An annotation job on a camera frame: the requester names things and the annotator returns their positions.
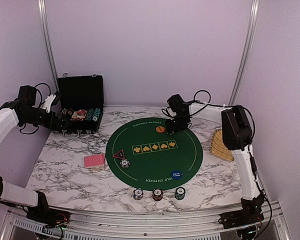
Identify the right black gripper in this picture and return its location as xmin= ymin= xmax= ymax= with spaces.
xmin=164 ymin=115 xmax=188 ymax=134

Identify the orange big blind button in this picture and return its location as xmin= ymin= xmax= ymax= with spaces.
xmin=155 ymin=126 xmax=165 ymax=133

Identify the blue small blind button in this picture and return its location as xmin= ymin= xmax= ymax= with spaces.
xmin=170 ymin=170 xmax=183 ymax=180

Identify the blue white chip stack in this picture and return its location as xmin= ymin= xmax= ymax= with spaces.
xmin=132 ymin=188 xmax=144 ymax=200

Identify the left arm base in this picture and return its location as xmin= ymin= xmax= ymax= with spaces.
xmin=26 ymin=191 xmax=70 ymax=228

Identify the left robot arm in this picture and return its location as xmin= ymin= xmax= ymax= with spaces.
xmin=0 ymin=100 xmax=71 ymax=223

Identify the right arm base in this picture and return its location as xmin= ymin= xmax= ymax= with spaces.
xmin=218 ymin=194 xmax=265 ymax=229

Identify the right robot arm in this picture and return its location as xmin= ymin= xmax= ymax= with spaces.
xmin=105 ymin=99 xmax=262 ymax=203

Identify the blue tan chip row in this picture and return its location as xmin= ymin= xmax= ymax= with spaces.
xmin=60 ymin=108 xmax=68 ymax=116

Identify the brown 100 chip stack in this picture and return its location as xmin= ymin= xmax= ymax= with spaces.
xmin=67 ymin=108 xmax=74 ymax=117

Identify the boxed playing card deck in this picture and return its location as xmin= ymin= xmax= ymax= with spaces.
xmin=71 ymin=109 xmax=87 ymax=122

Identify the black poker chip case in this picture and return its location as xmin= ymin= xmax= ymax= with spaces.
xmin=55 ymin=74 xmax=104 ymax=134

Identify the dark green chip row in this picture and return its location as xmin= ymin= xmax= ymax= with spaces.
xmin=85 ymin=108 xmax=95 ymax=121

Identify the teal 50 chip row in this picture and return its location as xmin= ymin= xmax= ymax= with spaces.
xmin=92 ymin=108 xmax=101 ymax=122

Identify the round green poker mat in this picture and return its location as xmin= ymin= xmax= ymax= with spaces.
xmin=105 ymin=117 xmax=204 ymax=191

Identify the red back card deck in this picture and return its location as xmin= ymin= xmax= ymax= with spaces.
xmin=84 ymin=153 xmax=106 ymax=171

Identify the black red triangle marker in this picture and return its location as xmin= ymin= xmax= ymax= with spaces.
xmin=112 ymin=149 xmax=126 ymax=161

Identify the teal chip stack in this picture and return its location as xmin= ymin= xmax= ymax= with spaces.
xmin=174 ymin=186 xmax=186 ymax=200

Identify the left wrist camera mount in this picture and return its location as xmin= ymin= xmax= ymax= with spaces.
xmin=42 ymin=91 xmax=62 ymax=113

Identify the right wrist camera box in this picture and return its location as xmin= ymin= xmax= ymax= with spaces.
xmin=167 ymin=94 xmax=190 ymax=117

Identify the aluminium front rail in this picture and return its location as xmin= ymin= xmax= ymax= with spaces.
xmin=0 ymin=200 xmax=292 ymax=240

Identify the left aluminium frame post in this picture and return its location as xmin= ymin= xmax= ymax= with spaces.
xmin=37 ymin=0 xmax=59 ymax=91

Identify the aluminium frame post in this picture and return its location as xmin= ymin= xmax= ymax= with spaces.
xmin=37 ymin=0 xmax=59 ymax=91
xmin=228 ymin=0 xmax=260 ymax=105

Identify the right aluminium frame post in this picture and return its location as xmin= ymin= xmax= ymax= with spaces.
xmin=228 ymin=0 xmax=260 ymax=105

